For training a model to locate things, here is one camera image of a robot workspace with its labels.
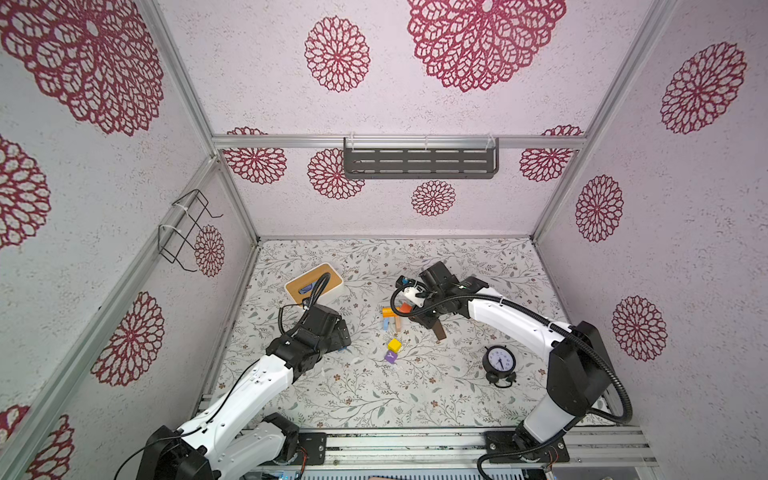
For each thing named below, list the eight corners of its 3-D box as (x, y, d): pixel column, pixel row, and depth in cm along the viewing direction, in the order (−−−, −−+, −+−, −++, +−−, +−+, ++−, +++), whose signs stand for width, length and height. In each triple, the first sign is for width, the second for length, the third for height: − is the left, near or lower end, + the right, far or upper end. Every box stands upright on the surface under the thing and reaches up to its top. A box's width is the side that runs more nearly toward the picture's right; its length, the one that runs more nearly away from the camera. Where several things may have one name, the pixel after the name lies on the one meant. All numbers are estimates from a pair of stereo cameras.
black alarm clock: (488, 388, 86) (491, 384, 83) (479, 350, 93) (482, 345, 90) (518, 388, 86) (522, 384, 83) (507, 350, 93) (511, 345, 90)
